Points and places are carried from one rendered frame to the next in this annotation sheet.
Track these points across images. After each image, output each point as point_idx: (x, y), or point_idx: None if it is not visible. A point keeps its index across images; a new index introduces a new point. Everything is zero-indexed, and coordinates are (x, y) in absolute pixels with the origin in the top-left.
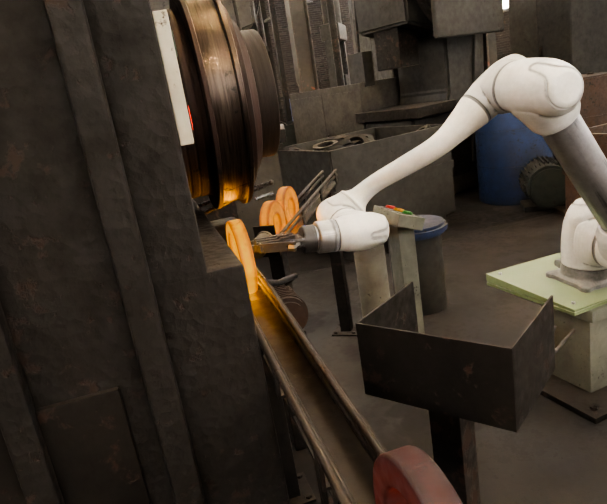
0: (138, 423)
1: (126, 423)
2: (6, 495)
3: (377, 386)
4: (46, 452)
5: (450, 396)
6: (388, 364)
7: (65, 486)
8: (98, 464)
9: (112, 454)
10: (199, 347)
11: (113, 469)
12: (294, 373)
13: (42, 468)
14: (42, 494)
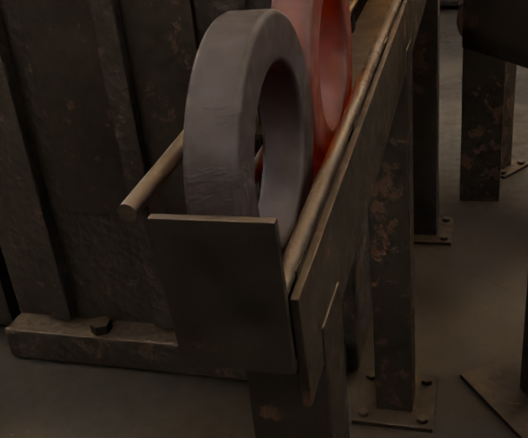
0: (202, 7)
1: (189, 1)
2: (86, 45)
3: (473, 35)
4: (117, 9)
5: None
6: (487, 1)
7: (132, 52)
8: (161, 38)
9: (174, 32)
10: None
11: (173, 49)
12: (387, 7)
13: (110, 23)
14: (110, 49)
